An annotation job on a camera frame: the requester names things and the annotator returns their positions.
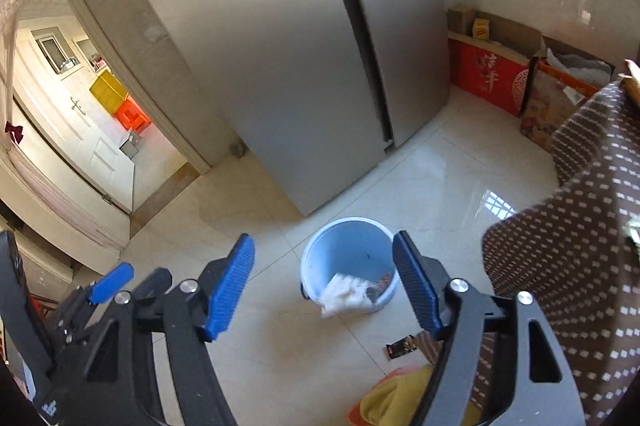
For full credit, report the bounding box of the dark snack wrapper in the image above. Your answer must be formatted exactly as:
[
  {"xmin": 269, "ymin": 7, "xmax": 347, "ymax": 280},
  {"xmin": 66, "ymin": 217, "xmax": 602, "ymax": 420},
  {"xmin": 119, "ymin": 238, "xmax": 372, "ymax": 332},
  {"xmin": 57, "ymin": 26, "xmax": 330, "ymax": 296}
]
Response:
[{"xmin": 365, "ymin": 273, "xmax": 394, "ymax": 302}]

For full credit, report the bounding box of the small grey box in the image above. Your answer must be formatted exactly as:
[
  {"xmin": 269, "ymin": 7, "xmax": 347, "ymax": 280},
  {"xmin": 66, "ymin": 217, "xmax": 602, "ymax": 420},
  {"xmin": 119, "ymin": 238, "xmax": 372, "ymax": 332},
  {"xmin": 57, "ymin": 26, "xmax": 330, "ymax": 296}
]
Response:
[{"xmin": 119, "ymin": 130, "xmax": 141, "ymax": 155}]

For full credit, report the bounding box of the red cardboard box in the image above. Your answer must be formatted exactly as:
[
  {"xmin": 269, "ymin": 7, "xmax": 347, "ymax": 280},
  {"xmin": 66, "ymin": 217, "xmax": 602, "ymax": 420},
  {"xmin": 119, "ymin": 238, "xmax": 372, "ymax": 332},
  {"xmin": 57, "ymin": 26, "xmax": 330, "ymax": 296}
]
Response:
[{"xmin": 448, "ymin": 13, "xmax": 544, "ymax": 118}]

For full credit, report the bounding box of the orange plastic stool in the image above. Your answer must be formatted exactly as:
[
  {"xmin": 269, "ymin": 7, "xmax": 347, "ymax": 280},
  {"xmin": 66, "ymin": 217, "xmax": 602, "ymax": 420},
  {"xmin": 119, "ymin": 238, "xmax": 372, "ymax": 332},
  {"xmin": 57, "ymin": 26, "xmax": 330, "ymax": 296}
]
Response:
[{"xmin": 115, "ymin": 94, "xmax": 152, "ymax": 132}]

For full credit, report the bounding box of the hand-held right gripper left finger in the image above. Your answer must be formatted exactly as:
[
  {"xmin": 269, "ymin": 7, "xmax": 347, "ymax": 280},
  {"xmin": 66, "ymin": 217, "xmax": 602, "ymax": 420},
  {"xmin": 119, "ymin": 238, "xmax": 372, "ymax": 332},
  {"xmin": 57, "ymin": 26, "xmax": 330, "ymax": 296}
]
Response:
[{"xmin": 54, "ymin": 233, "xmax": 256, "ymax": 426}]

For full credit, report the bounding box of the small brown cardboard box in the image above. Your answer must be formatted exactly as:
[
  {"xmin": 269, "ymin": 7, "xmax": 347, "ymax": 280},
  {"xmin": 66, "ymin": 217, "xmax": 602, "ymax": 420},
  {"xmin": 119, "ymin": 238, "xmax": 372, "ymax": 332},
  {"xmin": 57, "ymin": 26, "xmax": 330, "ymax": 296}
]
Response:
[{"xmin": 447, "ymin": 4, "xmax": 476, "ymax": 38}]

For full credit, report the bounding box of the yellow cloth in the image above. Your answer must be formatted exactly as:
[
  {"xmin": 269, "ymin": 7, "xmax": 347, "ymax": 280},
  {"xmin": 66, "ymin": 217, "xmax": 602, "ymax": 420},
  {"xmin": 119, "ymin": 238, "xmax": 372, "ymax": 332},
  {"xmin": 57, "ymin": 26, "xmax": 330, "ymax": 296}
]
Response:
[{"xmin": 360, "ymin": 365, "xmax": 482, "ymax": 426}]

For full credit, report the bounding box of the white door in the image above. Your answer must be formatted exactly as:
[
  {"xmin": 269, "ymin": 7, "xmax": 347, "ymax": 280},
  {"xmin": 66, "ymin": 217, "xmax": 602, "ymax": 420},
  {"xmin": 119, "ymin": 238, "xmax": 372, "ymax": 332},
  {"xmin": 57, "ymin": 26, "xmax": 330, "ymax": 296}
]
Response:
[{"xmin": 9, "ymin": 18, "xmax": 137, "ymax": 214}]

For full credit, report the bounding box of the brown dotted tablecloth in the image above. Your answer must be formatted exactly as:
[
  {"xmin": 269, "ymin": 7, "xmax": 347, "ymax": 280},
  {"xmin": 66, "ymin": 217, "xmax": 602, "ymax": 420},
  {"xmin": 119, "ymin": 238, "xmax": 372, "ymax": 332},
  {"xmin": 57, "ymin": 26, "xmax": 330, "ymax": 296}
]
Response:
[{"xmin": 472, "ymin": 81, "xmax": 640, "ymax": 426}]

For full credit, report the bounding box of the orange patterned cardboard box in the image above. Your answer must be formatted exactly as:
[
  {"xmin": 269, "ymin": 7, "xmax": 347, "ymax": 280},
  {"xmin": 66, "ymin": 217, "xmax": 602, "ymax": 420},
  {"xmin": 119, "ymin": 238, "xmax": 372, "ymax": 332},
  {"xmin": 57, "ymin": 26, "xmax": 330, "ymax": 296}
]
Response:
[{"xmin": 519, "ymin": 37, "xmax": 617, "ymax": 153}]

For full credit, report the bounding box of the yellow plastic crate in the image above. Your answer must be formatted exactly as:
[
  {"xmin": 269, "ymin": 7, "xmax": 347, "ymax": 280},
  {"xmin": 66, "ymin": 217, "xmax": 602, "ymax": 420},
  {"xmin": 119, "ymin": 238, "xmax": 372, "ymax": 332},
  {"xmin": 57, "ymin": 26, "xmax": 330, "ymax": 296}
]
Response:
[{"xmin": 89, "ymin": 70, "xmax": 129, "ymax": 113}]

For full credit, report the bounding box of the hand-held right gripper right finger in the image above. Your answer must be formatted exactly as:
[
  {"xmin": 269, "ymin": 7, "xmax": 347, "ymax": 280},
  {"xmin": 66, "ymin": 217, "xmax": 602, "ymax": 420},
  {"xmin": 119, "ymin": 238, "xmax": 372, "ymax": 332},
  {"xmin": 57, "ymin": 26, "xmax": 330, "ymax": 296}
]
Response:
[{"xmin": 392, "ymin": 230, "xmax": 586, "ymax": 426}]

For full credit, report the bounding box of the blue plastic bucket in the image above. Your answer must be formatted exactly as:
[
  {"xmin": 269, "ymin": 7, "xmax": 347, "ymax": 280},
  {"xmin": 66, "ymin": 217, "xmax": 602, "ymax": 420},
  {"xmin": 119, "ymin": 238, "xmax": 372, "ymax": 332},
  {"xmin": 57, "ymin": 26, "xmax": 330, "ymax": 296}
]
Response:
[{"xmin": 299, "ymin": 217, "xmax": 401, "ymax": 315}]

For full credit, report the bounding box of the white plastic bag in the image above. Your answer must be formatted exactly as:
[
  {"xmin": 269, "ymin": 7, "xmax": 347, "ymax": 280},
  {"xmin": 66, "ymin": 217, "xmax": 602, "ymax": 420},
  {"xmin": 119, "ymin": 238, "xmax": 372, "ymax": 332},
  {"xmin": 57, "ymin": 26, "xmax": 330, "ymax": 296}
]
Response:
[{"xmin": 545, "ymin": 48, "xmax": 614, "ymax": 88}]

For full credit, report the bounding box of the crumpled white tissue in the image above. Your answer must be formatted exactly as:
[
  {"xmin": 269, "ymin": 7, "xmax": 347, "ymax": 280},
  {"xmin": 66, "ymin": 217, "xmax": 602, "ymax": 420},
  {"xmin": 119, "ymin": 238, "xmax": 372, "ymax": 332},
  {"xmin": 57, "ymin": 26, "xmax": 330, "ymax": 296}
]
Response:
[{"xmin": 320, "ymin": 273, "xmax": 374, "ymax": 319}]

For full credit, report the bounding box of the silver refrigerator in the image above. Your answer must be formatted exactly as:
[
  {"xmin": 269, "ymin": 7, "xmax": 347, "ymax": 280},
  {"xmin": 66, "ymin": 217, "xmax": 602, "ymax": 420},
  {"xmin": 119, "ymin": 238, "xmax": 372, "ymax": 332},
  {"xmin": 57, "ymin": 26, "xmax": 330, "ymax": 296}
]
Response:
[{"xmin": 97, "ymin": 0, "xmax": 452, "ymax": 217}]

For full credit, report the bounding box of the black snack wrapper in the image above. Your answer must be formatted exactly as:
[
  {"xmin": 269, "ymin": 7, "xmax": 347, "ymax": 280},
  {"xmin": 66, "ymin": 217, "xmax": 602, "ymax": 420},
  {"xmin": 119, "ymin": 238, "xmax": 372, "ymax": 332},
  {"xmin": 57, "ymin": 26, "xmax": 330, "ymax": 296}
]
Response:
[{"xmin": 384, "ymin": 333, "xmax": 419, "ymax": 361}]

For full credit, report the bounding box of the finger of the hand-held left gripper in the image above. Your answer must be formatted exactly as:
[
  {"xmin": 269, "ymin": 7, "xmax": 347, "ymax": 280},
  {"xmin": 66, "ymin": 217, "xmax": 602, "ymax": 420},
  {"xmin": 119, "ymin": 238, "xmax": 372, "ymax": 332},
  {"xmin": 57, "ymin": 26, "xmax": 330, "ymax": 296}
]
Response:
[{"xmin": 47, "ymin": 262, "xmax": 136, "ymax": 357}]

